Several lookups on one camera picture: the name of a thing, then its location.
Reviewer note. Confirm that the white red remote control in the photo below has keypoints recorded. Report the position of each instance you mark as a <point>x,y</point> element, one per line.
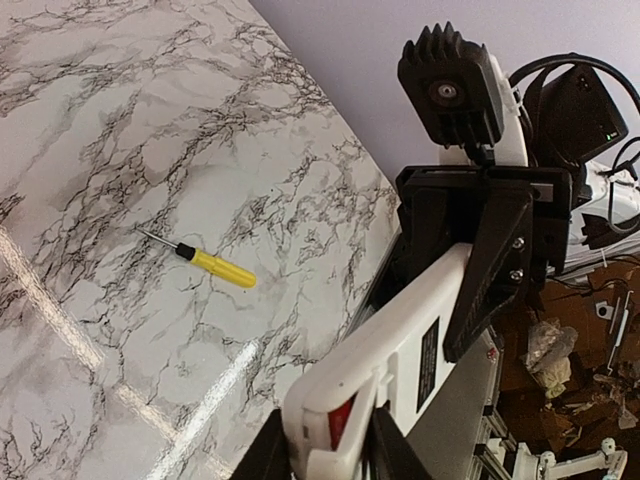
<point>396,359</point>

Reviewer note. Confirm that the yellow handled screwdriver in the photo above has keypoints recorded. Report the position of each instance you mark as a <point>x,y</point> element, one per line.
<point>212,264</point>

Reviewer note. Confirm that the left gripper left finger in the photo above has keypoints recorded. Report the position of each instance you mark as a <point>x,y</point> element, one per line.
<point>267,457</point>

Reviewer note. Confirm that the crumpled plastic trash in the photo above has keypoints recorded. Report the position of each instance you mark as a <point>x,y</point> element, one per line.
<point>549,346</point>

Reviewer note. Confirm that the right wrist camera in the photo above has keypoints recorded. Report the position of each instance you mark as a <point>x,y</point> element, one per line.
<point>463,99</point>

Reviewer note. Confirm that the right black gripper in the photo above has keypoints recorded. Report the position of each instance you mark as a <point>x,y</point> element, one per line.
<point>516,219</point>

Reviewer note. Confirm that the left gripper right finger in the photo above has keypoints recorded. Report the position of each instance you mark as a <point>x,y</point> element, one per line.
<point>389,455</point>

